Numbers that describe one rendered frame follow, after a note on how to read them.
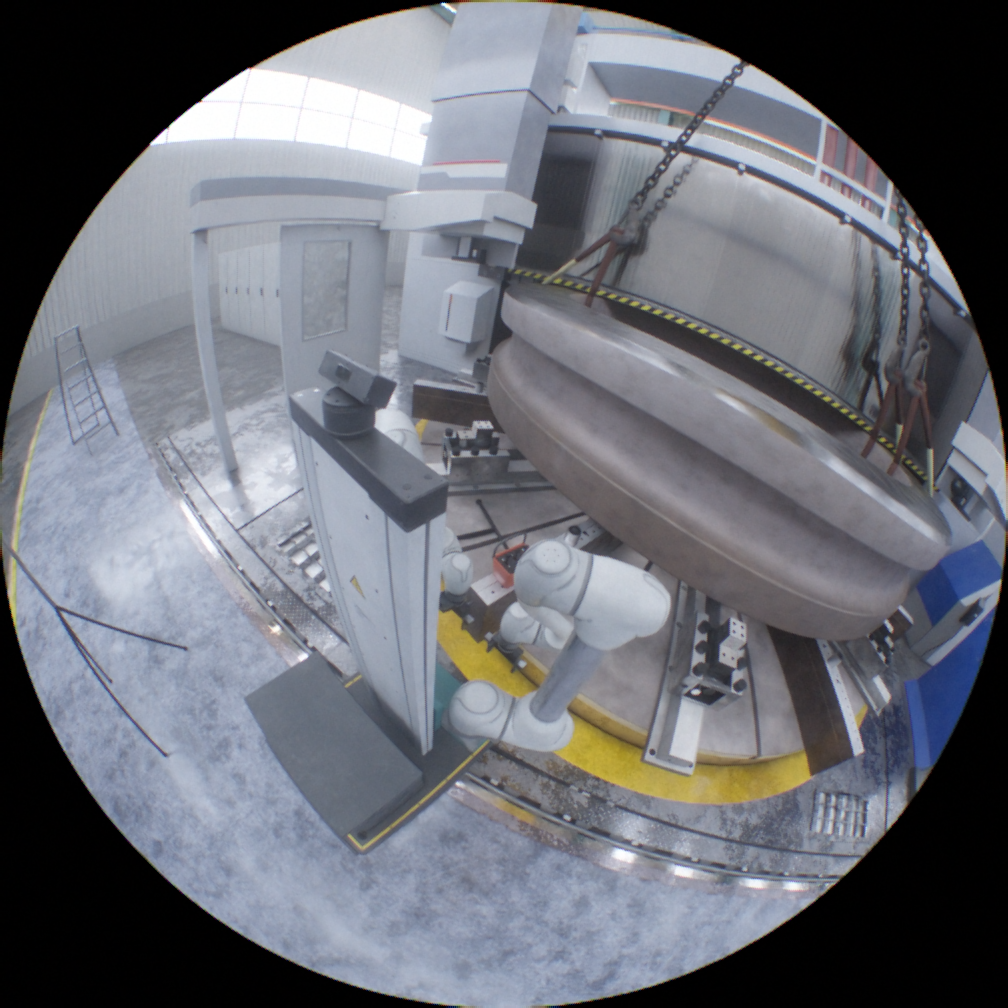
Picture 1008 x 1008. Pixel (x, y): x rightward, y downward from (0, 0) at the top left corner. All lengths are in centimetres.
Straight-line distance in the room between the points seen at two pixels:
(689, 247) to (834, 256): 184
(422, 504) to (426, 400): 326
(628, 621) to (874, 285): 498
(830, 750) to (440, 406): 428
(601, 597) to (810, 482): 118
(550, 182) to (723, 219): 220
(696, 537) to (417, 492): 150
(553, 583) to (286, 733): 98
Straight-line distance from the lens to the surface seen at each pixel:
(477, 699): 108
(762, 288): 472
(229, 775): 230
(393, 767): 119
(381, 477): 39
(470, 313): 522
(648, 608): 70
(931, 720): 555
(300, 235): 371
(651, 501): 177
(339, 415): 44
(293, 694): 131
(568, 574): 63
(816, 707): 278
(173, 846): 253
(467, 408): 356
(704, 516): 180
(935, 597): 664
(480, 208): 335
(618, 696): 203
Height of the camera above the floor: 201
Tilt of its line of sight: 39 degrees down
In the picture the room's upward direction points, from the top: 13 degrees clockwise
